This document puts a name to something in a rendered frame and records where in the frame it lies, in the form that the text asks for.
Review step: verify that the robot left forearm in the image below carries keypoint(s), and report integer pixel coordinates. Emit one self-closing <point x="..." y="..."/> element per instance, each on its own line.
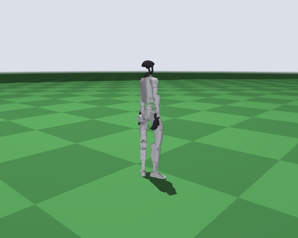
<point x="142" y="106"/>

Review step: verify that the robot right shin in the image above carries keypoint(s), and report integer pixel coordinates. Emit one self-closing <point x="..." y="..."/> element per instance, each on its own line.
<point x="155" y="157"/>

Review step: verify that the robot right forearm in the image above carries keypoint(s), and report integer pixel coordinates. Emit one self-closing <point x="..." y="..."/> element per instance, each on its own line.
<point x="156" y="106"/>

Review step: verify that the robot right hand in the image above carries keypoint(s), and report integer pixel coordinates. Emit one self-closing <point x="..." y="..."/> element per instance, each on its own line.
<point x="155" y="122"/>

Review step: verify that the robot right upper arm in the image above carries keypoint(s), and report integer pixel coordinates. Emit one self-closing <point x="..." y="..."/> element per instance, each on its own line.
<point x="154" y="85"/>

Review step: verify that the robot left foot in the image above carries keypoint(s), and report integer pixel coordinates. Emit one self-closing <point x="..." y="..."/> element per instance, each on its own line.
<point x="143" y="173"/>

